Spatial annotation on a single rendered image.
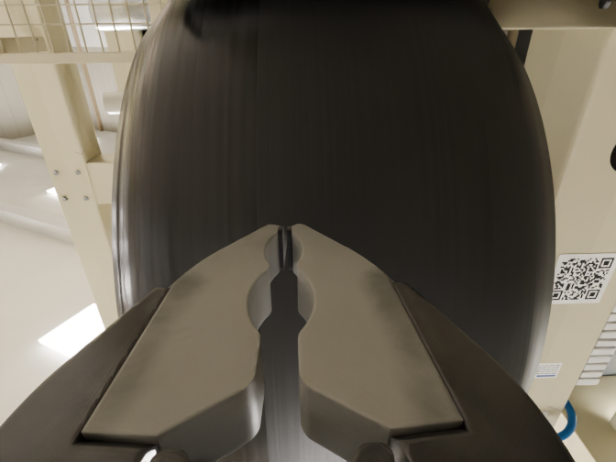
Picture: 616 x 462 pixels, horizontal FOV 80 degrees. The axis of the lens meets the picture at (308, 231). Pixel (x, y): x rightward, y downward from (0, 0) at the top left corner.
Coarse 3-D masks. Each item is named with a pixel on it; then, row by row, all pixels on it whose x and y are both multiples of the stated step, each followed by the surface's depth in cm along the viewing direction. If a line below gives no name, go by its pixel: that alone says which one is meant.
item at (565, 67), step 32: (544, 32) 41; (576, 32) 37; (608, 32) 33; (544, 64) 42; (576, 64) 37; (608, 64) 34; (544, 96) 42; (576, 96) 37; (608, 96) 35; (544, 128) 42; (576, 128) 37; (608, 128) 37; (576, 160) 38; (608, 160) 38; (576, 192) 40; (608, 192) 40; (576, 224) 42; (608, 224) 42; (608, 288) 46; (576, 320) 49; (544, 352) 51; (576, 352) 52; (544, 384) 55
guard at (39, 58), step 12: (72, 0) 65; (108, 0) 65; (24, 12) 65; (144, 12) 66; (0, 24) 66; (12, 24) 66; (24, 24) 66; (36, 24) 66; (48, 24) 67; (60, 24) 67; (72, 24) 67; (84, 24) 67; (96, 24) 67; (108, 24) 67; (120, 24) 67; (132, 24) 67; (144, 24) 67; (132, 36) 68; (36, 48) 68; (0, 60) 68; (12, 60) 68; (24, 60) 68; (36, 60) 68; (48, 60) 69; (60, 60) 69; (72, 60) 69; (84, 60) 69; (96, 60) 69; (108, 60) 69; (120, 60) 69; (132, 60) 69
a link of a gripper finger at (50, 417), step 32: (160, 288) 9; (128, 320) 8; (96, 352) 7; (128, 352) 7; (64, 384) 7; (96, 384) 7; (32, 416) 6; (64, 416) 6; (0, 448) 6; (32, 448) 6; (64, 448) 6; (96, 448) 6; (128, 448) 6
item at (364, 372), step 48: (288, 240) 12; (336, 288) 9; (384, 288) 9; (336, 336) 8; (384, 336) 8; (336, 384) 7; (384, 384) 7; (432, 384) 7; (336, 432) 7; (384, 432) 6; (432, 432) 6
